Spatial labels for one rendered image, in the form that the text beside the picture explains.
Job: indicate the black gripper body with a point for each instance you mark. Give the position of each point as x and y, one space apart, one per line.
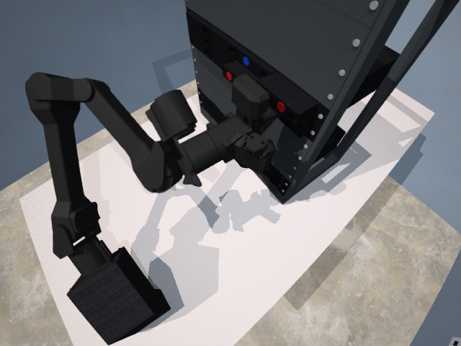
251 101

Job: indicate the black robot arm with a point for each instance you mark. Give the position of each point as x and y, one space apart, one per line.
157 164

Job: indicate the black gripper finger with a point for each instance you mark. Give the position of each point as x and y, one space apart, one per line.
256 130
269 115

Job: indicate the black server rack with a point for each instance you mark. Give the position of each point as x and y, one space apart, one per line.
312 57

